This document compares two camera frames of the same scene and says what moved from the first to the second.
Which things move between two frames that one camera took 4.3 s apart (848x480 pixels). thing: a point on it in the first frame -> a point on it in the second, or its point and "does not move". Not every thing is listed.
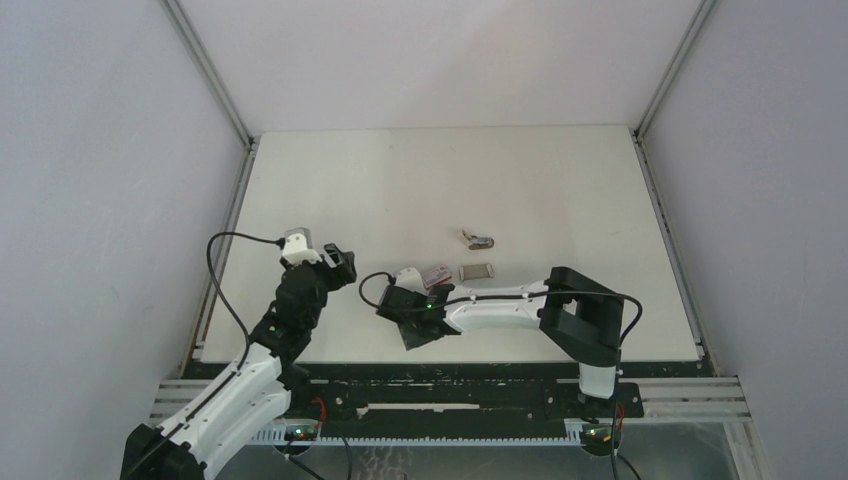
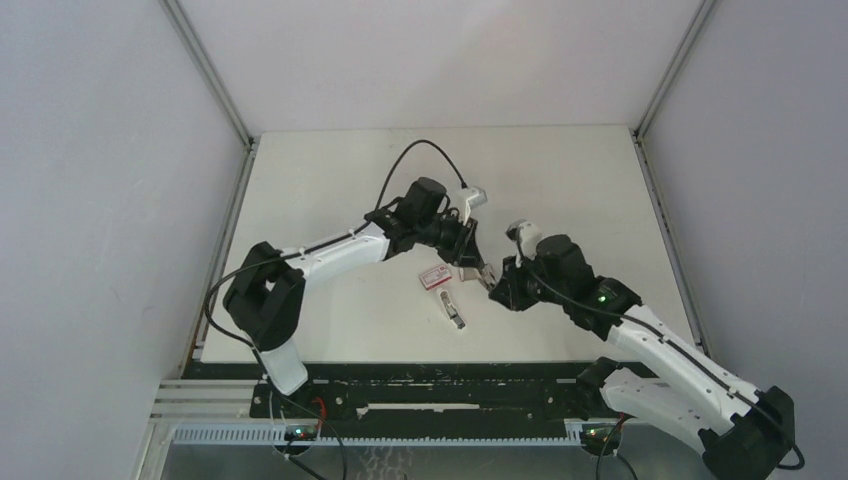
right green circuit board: [600, 435] does not move
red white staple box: [437, 276] does not move
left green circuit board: [301, 433] does not move
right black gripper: [413, 340] -> [509, 290]
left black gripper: [346, 273] -> [463, 251]
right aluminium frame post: [698, 333] does not move
